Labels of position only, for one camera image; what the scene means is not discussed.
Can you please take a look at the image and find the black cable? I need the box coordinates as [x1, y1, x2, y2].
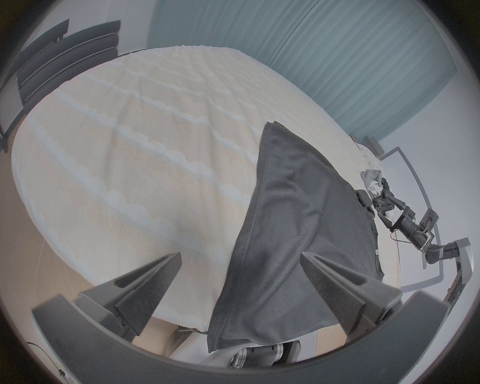
[28, 340, 67, 376]

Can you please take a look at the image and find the white printed pillow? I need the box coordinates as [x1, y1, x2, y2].
[354, 142, 384, 170]

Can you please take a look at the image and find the bed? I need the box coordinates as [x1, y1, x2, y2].
[7, 45, 448, 361]

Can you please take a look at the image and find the grey bedside table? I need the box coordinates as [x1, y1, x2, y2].
[350, 133, 385, 157]

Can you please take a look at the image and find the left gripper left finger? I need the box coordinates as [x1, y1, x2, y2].
[76, 252, 183, 343]

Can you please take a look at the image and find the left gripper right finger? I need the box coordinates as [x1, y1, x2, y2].
[301, 251, 403, 344]

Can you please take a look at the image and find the blue-green curtain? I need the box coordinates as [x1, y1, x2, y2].
[270, 0, 461, 142]
[147, 0, 320, 72]

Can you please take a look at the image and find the black T-shirt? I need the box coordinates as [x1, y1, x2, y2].
[206, 121, 388, 354]

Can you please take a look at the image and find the pile of clothes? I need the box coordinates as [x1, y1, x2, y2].
[360, 169, 395, 205]

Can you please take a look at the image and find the black chest of drawers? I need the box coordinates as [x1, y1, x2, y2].
[0, 19, 121, 151]

